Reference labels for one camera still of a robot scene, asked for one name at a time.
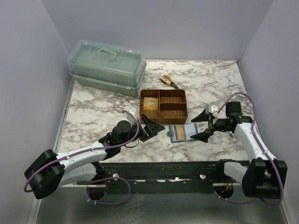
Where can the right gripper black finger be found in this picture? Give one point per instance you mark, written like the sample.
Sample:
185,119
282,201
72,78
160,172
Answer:
203,136
202,117

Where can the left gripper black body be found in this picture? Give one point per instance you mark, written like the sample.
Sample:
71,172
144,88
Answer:
145,130

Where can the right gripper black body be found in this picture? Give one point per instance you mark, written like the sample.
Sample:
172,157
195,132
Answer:
210,124

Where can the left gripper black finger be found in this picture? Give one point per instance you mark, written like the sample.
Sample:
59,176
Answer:
148,122
155,129

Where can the gold credit card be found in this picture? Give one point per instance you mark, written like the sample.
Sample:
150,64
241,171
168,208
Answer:
152,108
149,100
179,134

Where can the blue leather card holder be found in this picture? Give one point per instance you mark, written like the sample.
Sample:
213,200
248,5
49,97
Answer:
189,129

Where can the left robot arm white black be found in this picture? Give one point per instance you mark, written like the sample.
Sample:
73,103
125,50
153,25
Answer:
52,170

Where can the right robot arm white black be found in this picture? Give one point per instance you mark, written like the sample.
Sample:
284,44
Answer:
265,176

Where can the brown woven divided basket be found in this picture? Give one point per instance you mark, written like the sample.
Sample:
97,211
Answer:
172,106

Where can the green plastic storage box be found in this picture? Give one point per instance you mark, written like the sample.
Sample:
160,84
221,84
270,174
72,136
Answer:
107,67

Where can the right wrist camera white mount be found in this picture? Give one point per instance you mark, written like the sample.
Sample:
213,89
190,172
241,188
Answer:
211,111

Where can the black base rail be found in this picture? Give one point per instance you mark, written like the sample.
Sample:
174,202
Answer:
204,177

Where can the yellow handled pliers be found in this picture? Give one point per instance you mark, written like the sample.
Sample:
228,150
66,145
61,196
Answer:
169,82

